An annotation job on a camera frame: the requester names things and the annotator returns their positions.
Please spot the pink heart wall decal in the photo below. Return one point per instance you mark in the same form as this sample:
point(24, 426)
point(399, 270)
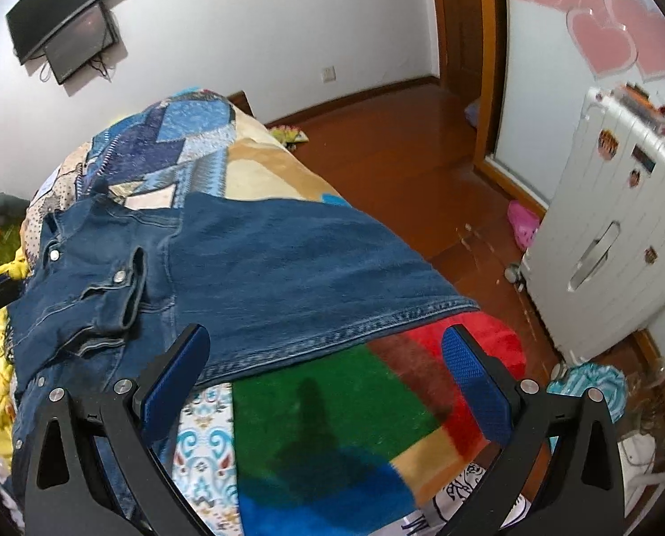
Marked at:
point(603, 44)
point(653, 28)

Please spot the dried branches in vase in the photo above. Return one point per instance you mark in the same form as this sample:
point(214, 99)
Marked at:
point(659, 402)

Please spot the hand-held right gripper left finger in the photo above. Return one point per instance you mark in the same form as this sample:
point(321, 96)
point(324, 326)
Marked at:
point(179, 371)

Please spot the yellow printed blanket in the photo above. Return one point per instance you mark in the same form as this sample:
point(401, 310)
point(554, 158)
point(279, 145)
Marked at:
point(0, 413)

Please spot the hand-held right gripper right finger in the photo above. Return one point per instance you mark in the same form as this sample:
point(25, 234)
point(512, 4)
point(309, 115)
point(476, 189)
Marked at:
point(472, 385)

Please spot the green yellow cloth on floor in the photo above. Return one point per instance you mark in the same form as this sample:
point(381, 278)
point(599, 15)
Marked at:
point(290, 137)

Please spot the wooden wardrobe with white door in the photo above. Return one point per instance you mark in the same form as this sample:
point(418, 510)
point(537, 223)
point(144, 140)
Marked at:
point(533, 67)

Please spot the green patterned table cover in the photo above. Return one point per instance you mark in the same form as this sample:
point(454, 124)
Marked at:
point(5, 245)

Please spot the dark green pillow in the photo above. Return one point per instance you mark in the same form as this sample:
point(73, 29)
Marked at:
point(0, 205)

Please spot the white wall socket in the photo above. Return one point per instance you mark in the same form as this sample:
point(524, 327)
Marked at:
point(330, 73)

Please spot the colour block fleece blanket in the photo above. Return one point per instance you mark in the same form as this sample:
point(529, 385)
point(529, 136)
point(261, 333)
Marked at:
point(332, 419)

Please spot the teal patterned cloth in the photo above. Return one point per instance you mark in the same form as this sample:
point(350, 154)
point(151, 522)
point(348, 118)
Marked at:
point(589, 391)

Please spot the purple slipper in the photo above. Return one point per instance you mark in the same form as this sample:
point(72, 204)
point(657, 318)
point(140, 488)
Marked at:
point(473, 113)

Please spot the pink slipper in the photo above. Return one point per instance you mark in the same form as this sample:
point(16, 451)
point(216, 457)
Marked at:
point(522, 226)

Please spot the white sheet with black drawing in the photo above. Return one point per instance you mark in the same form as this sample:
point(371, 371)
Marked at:
point(472, 499)

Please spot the black wall television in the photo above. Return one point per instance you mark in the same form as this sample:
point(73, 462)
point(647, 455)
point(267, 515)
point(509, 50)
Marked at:
point(58, 5)

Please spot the wooden door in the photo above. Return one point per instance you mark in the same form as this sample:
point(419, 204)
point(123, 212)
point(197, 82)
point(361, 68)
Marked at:
point(452, 22)

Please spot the blue denim jacket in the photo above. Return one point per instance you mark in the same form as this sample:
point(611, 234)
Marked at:
point(287, 268)

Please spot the small black wall monitor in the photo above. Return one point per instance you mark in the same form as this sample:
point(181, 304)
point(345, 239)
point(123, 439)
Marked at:
point(78, 44)

